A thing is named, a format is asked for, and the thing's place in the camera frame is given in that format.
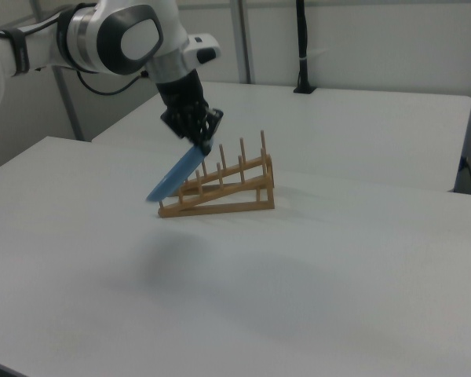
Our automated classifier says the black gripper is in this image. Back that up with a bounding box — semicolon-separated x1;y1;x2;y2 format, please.
155;69;225;156

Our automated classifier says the blue round plate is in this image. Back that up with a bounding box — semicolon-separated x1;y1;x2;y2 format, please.
144;144;208;204

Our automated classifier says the wooden plate rack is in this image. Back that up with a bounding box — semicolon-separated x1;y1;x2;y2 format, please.
157;130;276;220

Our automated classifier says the grey metal partition post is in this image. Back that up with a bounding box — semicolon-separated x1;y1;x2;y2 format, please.
228;0;257;85

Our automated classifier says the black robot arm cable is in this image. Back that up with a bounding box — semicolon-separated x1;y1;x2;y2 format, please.
75;67;149;97

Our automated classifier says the black camera stand pole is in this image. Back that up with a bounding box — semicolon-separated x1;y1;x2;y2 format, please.
293;0;318;95

